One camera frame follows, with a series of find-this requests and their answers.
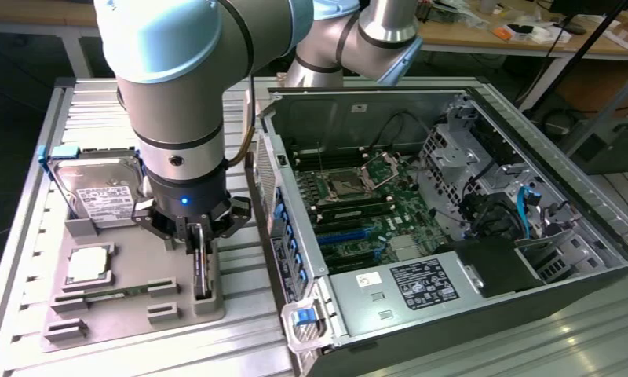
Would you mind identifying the brown robot cable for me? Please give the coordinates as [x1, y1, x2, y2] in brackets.
[227, 73, 259, 168]

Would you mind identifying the green motherboard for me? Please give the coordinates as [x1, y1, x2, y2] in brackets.
[292, 151, 455, 276]

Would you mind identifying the black monitor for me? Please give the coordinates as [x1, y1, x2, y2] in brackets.
[548, 0, 628, 16]

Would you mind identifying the grey power supply unit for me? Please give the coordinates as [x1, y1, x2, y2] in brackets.
[328, 251, 487, 339]

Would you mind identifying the silver CPU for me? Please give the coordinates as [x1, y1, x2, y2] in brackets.
[65, 249, 110, 287]

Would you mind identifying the Nvidia graphics card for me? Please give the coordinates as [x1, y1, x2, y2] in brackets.
[190, 224, 215, 302]

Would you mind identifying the grey corner clamp blue latch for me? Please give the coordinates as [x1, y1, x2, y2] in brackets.
[280, 297, 332, 353]

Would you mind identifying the grey metal disk bay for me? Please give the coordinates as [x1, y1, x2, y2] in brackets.
[416, 100, 509, 197]

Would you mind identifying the wooden desk white frame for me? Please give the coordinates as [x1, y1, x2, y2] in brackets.
[416, 0, 628, 113]
[0, 0, 105, 79]

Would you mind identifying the black plastic air shroud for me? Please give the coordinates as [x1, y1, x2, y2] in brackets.
[431, 239, 547, 300]

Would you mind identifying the blue expansion slot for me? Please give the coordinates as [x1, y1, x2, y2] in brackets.
[317, 229, 372, 245]

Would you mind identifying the black expansion slot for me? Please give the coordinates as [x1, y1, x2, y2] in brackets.
[313, 221, 371, 233]
[321, 250, 377, 263]
[324, 258, 381, 274]

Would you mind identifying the white orange desk gadget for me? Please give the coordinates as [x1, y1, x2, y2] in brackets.
[495, 21, 572, 45]

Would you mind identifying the slotted grey disk bay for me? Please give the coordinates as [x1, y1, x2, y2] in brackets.
[516, 231, 603, 284]

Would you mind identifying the metal socket cover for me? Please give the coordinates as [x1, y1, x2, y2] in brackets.
[357, 151, 403, 186]

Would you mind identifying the silver chipset heatsink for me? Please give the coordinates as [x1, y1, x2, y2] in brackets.
[387, 236, 425, 261]

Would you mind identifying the black wire bundle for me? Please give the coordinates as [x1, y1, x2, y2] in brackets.
[457, 192, 528, 241]

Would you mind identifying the CPU socket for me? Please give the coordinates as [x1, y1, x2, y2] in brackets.
[321, 167, 372, 203]

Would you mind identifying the black tripod pole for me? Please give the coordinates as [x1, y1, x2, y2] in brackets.
[517, 0, 628, 113]

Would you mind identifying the grey parts rack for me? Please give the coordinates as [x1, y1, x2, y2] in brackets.
[40, 214, 227, 357]

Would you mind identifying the green RAM stick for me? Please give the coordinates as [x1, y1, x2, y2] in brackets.
[313, 203, 397, 224]
[80, 287, 153, 304]

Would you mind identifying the black PC case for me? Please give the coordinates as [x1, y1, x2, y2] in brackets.
[243, 84, 628, 377]

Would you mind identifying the hard disk drive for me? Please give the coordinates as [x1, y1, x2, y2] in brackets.
[34, 145, 148, 232]

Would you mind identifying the blue disk wire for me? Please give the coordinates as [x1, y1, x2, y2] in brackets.
[513, 184, 541, 241]

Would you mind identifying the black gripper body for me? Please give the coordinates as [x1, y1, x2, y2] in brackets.
[145, 168, 233, 221]

